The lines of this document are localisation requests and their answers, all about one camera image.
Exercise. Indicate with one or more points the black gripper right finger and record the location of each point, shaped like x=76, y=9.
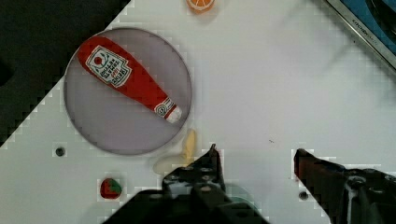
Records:
x=348, y=196

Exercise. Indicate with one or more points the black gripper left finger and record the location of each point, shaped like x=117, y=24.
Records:
x=206, y=170

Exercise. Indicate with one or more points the yellow banana toy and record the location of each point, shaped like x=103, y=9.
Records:
x=167, y=164

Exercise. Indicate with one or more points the green bowl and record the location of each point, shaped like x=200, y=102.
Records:
x=239, y=195

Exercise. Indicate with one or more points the small red strawberry toy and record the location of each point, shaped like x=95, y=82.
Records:
x=110, y=189

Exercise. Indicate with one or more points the grey round plate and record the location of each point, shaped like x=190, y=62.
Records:
x=115, y=123

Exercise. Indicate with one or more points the red ketchup bottle toy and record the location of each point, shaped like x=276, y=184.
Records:
x=119, y=70

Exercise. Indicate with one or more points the orange slice toy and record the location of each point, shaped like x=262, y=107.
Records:
x=200, y=6

